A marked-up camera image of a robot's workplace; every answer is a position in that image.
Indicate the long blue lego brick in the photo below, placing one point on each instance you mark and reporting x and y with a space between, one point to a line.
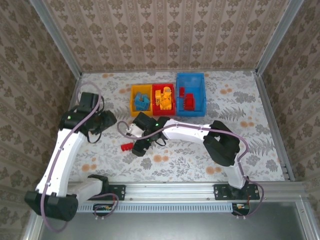
141 106

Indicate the yellow frame lego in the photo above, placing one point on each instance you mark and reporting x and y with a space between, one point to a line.
166 105

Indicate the blue slope lego brick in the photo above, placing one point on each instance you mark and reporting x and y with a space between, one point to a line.
138 96

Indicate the small yellow lego brick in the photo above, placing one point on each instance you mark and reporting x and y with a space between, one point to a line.
169 97

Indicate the red square frame lego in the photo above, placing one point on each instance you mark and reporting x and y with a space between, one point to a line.
190 102

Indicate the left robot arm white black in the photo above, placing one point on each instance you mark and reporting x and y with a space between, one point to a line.
65 155

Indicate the long red lego brick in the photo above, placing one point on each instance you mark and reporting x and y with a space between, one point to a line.
126 146

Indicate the red plastic bin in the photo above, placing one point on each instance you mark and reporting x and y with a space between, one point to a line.
163 112

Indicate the yellow plastic bin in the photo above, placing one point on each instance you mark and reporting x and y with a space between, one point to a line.
132 100

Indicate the blue plastic bin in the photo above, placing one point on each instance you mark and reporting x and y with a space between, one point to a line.
198 95

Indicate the small circuit board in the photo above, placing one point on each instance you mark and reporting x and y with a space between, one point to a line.
102 207
241 207

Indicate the floral patterned table cover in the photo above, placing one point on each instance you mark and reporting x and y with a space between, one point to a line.
237 100

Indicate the aluminium table side rail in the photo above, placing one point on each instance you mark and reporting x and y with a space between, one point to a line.
76 87
275 125

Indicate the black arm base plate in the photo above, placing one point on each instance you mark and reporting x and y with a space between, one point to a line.
117 192
225 192

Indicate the aluminium mounting rail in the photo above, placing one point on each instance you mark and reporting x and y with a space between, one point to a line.
170 191

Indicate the thin aluminium wall rail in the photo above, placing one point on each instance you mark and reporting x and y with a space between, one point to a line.
162 71

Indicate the aluminium frame post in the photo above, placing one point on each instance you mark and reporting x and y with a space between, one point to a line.
277 37
57 40

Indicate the aluminium lower frame rail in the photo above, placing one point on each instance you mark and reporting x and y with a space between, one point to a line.
305 220
31 227

